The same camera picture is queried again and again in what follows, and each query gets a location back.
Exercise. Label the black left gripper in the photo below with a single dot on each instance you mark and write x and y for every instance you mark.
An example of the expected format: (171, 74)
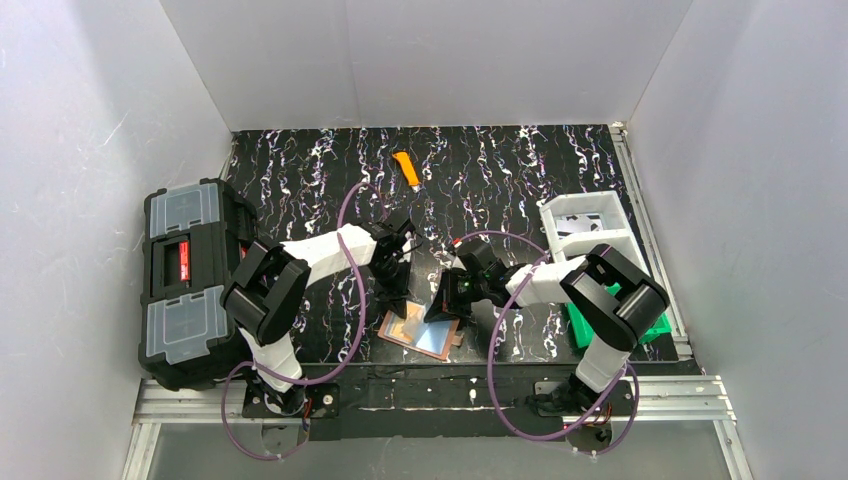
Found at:
(390, 283)

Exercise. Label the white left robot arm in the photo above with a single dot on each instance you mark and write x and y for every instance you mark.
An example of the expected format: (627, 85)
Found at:
(265, 293)

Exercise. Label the aluminium frame rail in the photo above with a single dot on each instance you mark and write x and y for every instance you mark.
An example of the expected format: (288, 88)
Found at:
(662, 398)

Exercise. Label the orange utility knife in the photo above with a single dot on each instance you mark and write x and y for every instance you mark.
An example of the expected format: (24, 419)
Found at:
(408, 170)

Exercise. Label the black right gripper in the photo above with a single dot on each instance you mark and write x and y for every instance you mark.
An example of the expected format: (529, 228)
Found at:
(454, 301)

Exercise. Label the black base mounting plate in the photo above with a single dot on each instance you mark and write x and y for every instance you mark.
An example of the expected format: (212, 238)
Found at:
(430, 401)

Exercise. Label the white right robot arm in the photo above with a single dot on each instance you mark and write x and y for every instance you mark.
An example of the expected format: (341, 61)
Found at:
(618, 299)

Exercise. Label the orange credit card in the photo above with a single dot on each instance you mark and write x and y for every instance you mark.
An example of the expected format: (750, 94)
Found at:
(407, 328)

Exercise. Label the green plastic bin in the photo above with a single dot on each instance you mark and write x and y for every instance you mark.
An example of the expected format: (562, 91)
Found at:
(583, 333)

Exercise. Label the white credit card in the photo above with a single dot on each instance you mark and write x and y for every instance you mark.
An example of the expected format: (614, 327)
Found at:
(579, 223)

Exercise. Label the white plastic bin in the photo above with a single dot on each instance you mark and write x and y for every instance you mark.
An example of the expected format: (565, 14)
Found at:
(616, 228)

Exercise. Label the black toolbox with clear lids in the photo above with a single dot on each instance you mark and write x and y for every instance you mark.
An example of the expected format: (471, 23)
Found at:
(195, 237)

